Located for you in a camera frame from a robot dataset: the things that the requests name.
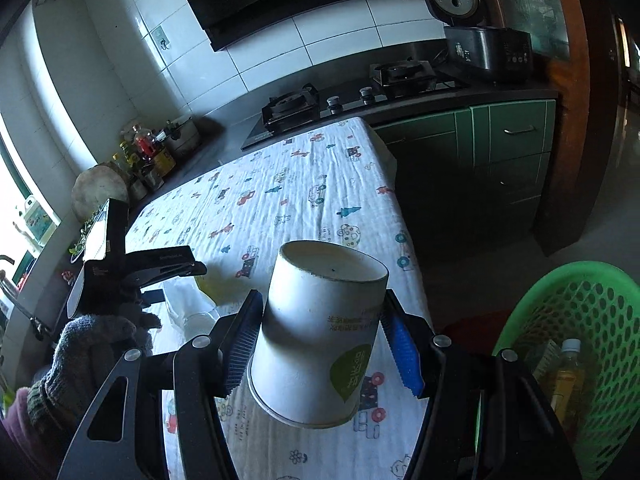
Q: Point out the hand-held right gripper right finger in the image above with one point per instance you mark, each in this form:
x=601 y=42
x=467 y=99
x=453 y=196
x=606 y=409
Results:
x=402 y=355

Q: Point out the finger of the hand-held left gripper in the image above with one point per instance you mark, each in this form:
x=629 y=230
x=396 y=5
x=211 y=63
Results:
x=152 y=296
x=165 y=260

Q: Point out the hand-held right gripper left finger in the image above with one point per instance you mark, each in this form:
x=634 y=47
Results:
x=242 y=340

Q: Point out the clear plastic cup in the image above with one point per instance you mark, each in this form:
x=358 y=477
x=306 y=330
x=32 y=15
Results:
x=192 y=320

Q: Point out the white paper cup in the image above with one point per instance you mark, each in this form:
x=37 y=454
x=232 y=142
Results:
x=310 y=340

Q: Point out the green plastic basket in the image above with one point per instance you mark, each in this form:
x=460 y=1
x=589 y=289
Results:
x=550 y=282

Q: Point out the person's left hand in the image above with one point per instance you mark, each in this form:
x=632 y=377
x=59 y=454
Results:
x=85 y=350

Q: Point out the green vegetables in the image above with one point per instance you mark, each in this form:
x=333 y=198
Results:
x=90 y=222

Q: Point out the round wooden cutting board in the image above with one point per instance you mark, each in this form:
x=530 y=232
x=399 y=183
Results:
x=97 y=187

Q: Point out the yellow wrapper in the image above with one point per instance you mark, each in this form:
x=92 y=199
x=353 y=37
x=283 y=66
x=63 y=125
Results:
x=220 y=285

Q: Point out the white detergent jug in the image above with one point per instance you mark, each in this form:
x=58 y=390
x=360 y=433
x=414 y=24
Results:
x=40 y=217

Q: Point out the cluster of condiment bottles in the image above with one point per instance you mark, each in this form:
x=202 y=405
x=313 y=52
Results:
x=145 y=155

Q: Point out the steel pot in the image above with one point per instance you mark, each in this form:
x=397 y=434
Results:
x=182 y=137

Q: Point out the metal faucet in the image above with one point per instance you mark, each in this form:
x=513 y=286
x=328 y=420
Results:
x=15 y=300

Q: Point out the printed white tablecloth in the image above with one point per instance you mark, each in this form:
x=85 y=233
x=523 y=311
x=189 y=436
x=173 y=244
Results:
x=300 y=200

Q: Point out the clear plastic bottle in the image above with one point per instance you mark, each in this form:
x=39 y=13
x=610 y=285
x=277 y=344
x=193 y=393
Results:
x=567 y=385

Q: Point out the green kitchen cabinet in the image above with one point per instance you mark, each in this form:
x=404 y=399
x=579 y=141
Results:
x=515 y=160

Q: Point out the black gas stove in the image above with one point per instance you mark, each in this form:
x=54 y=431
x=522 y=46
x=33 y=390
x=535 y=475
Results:
x=400 y=77

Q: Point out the brown wooden door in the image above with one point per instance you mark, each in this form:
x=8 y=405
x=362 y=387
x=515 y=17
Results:
x=575 y=110

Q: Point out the black rice cooker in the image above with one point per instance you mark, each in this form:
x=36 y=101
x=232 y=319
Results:
x=480 y=50

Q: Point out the wall socket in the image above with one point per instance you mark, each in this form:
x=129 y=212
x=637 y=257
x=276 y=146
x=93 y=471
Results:
x=161 y=37

